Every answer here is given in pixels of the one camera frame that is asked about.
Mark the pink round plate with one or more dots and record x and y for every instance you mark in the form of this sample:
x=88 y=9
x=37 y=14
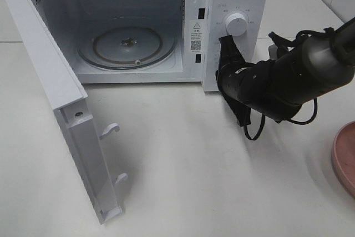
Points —
x=343 y=157

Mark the white upper power knob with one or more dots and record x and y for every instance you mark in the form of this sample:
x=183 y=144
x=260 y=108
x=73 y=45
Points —
x=236 y=24

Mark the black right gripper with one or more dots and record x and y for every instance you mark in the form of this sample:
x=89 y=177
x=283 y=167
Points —
x=247 y=86

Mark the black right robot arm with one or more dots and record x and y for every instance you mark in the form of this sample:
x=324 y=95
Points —
x=298 y=71

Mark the white warning label sticker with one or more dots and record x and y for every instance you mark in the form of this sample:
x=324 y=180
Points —
x=196 y=35

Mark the white microwave door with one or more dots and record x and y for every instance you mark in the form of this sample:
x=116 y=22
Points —
x=67 y=98

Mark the white microwave oven body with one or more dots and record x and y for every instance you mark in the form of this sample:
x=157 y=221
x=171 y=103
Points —
x=64 y=18

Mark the glass microwave turntable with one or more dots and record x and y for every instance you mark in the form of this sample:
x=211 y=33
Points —
x=126 y=43

